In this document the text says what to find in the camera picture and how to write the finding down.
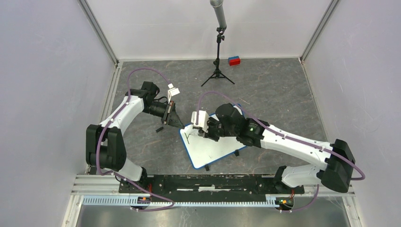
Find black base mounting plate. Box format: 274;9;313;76
137;174;305;203

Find purple cable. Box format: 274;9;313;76
95;67;175;212
195;91;366;214

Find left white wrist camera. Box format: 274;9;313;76
167;83;180;102

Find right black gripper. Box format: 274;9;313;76
198;116;237;142

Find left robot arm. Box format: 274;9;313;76
86;81;184;193

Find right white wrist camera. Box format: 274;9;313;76
191;111;209;132

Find blue-framed whiteboard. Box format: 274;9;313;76
179;123;246;169

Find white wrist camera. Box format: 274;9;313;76
167;83;180;102
191;111;209;132

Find red and blue eraser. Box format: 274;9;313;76
227;56;241;66

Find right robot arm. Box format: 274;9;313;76
191;104;355;193

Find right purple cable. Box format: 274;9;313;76
195;91;366;214

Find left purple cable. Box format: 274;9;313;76
95;67;175;212

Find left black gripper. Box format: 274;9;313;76
142;100;185;130

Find silver microphone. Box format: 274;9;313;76
201;0;235;87

